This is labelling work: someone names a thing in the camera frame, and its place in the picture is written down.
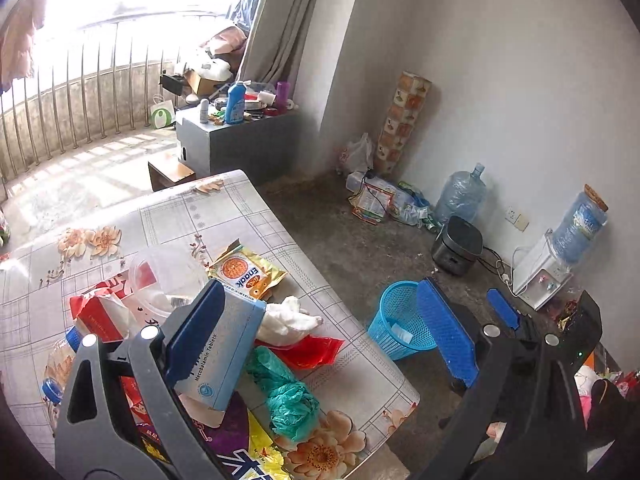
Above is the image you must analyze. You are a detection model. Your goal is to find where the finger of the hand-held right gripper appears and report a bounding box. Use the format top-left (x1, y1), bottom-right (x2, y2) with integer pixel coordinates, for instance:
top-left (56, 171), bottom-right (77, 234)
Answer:
top-left (486, 288), bottom-right (522, 332)

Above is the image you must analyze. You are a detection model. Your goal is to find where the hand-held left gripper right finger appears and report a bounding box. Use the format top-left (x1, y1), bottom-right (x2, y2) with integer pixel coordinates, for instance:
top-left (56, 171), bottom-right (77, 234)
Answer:
top-left (410, 277), bottom-right (588, 480)

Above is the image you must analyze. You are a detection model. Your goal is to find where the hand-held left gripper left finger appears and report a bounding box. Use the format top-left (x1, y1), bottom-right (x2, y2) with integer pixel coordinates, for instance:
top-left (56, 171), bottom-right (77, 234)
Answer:
top-left (54, 278), bottom-right (236, 480)

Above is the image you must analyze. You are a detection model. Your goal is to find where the blue grey medicine box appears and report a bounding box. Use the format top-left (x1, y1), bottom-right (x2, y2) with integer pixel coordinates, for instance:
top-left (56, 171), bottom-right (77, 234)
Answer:
top-left (172, 287), bottom-right (267, 411)

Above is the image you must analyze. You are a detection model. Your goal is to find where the blue plastic waste basket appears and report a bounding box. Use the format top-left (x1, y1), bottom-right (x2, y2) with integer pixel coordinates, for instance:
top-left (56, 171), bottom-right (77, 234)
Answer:
top-left (367, 280), bottom-right (443, 362)

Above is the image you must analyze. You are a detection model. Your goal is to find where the yellow orange snack packet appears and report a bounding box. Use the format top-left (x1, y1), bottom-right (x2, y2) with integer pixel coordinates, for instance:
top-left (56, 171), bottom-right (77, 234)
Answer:
top-left (207, 239), bottom-right (288, 301)

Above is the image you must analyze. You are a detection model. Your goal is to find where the red white paper bag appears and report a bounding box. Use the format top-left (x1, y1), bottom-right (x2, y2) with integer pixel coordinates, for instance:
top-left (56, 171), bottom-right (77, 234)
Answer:
top-left (69, 272), bottom-right (151, 343)

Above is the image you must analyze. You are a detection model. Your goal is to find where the clear bottle blue cap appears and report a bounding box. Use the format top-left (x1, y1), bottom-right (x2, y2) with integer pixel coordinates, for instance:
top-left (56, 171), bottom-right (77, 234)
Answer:
top-left (42, 327), bottom-right (83, 406)

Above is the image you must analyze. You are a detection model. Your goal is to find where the white water dispenser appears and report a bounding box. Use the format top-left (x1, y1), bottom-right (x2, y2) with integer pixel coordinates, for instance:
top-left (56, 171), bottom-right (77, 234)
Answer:
top-left (511, 235), bottom-right (576, 311)

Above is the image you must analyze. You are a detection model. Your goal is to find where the clear plastic container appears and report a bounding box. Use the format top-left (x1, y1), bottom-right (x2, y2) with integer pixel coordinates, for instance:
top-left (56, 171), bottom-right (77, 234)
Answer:
top-left (127, 246), bottom-right (211, 328)

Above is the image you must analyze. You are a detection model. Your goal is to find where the black rice cooker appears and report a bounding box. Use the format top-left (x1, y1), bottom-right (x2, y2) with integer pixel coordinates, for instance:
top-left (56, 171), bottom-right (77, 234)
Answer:
top-left (431, 216), bottom-right (485, 277)

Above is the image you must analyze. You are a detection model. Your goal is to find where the red printed packet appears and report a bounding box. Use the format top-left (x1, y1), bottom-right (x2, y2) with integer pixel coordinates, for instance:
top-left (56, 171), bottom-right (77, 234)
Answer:
top-left (120, 375), bottom-right (166, 466)

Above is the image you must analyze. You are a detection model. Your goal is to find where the white crumpled tissue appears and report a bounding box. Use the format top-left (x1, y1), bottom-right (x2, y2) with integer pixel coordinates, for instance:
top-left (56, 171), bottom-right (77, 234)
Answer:
top-left (257, 296), bottom-right (323, 347)

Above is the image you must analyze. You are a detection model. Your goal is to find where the water jug with label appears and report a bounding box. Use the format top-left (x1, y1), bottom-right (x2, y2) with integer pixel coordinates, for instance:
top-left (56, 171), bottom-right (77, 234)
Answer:
top-left (552, 184), bottom-right (610, 265)

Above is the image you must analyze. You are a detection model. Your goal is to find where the green plastic bag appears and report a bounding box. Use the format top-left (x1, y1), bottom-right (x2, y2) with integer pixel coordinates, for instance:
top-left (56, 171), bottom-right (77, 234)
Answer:
top-left (245, 346), bottom-right (321, 443)

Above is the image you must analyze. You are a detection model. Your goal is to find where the red plastic bag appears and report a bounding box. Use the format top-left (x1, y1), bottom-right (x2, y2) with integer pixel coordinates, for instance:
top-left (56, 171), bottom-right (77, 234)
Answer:
top-left (255, 335), bottom-right (346, 371)

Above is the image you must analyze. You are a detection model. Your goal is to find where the purple yellow packet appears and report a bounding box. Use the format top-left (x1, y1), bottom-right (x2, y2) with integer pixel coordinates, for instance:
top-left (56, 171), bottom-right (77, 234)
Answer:
top-left (200, 392), bottom-right (291, 480)

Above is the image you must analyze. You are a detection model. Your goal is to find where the empty blue water jug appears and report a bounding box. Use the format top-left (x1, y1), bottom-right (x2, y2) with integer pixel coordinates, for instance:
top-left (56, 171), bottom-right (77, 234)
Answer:
top-left (434, 162), bottom-right (488, 226)

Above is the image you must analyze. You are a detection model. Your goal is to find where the floral plastic tablecloth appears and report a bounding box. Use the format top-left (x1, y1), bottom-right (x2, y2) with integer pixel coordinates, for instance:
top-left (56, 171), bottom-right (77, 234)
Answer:
top-left (0, 170), bottom-right (420, 480)

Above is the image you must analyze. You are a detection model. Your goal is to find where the pile of packets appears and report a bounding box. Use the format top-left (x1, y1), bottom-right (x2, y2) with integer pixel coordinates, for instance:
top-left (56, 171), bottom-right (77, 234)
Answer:
top-left (346, 170), bottom-right (441, 231)

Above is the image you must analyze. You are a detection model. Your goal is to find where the wooden stool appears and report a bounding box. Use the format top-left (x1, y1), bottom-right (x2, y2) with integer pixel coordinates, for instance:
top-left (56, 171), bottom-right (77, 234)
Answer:
top-left (147, 152), bottom-right (197, 192)

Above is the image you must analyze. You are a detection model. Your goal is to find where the grey cabinet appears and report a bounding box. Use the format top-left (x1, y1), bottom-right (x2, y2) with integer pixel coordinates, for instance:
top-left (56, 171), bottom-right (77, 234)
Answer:
top-left (176, 102), bottom-right (303, 181)

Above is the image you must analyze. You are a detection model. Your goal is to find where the tall patterned roll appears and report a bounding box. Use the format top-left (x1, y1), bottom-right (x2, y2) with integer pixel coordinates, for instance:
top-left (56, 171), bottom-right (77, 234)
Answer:
top-left (376, 71), bottom-right (433, 177)

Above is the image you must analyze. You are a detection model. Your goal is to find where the white green paper bag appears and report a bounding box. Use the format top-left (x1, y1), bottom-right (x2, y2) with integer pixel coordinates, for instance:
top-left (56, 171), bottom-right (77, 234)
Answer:
top-left (150, 95), bottom-right (177, 129)

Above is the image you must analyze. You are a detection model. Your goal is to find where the blue detergent bottle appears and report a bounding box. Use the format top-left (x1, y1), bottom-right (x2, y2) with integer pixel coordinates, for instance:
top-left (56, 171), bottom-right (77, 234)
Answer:
top-left (225, 80), bottom-right (247, 125)

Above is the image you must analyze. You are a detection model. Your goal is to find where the cardboard box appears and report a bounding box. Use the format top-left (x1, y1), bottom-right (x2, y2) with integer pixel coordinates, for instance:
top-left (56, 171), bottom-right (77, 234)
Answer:
top-left (184, 67), bottom-right (236, 97)

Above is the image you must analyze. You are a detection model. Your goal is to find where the black box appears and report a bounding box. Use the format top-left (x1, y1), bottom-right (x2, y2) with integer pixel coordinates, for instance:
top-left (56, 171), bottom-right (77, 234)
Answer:
top-left (160, 72), bottom-right (188, 96)

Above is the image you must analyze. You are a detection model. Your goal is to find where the white crumpled plastic bag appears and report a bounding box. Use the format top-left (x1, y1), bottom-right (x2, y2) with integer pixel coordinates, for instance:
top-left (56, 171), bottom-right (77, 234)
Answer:
top-left (195, 59), bottom-right (232, 80)

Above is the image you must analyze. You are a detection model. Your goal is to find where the metal balcony railing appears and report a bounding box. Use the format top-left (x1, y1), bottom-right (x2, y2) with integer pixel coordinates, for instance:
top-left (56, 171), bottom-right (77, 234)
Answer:
top-left (0, 10), bottom-right (221, 181)

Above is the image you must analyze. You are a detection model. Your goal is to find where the pile of pink clothes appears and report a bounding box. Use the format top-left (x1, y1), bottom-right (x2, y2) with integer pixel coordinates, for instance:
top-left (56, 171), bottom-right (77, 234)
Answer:
top-left (205, 25), bottom-right (248, 68)

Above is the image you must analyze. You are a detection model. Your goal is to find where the grey curtain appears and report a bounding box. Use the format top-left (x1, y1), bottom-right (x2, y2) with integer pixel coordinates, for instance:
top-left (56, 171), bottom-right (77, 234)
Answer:
top-left (237, 0), bottom-right (368, 111)

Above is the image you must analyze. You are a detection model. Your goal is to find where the peach padded jacket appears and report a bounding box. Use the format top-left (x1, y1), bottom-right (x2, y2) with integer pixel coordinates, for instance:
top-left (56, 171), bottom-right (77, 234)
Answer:
top-left (0, 0), bottom-right (41, 93)

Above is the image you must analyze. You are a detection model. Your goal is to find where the black cable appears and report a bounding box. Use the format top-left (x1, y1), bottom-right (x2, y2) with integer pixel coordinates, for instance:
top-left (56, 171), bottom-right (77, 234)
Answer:
top-left (477, 247), bottom-right (516, 286)

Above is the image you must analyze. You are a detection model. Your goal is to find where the wall socket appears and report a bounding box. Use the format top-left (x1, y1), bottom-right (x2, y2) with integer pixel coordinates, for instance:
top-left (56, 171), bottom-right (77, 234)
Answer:
top-left (504, 206), bottom-right (531, 232)

